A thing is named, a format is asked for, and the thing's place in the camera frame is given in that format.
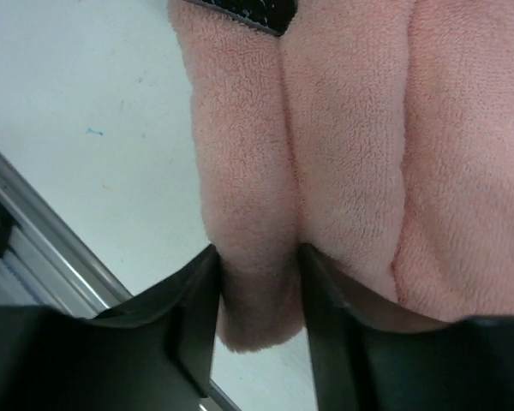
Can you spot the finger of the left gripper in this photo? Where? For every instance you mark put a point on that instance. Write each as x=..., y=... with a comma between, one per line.
x=269, y=16

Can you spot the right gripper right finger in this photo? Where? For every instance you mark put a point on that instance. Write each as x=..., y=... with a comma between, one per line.
x=369, y=353

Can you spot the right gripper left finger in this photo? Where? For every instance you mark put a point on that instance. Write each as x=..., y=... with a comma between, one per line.
x=152, y=352

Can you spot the pink towel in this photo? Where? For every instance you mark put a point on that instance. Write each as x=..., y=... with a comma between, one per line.
x=381, y=132

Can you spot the aluminium mounting rail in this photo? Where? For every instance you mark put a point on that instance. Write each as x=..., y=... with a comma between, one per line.
x=43, y=263

